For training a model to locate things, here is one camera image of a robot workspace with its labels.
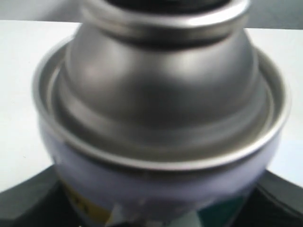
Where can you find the white spray paint can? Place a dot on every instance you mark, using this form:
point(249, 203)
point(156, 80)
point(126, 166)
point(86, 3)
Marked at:
point(158, 109)

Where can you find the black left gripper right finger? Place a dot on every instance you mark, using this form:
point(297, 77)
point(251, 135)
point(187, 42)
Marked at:
point(276, 203)

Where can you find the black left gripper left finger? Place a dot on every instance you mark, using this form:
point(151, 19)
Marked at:
point(37, 202)

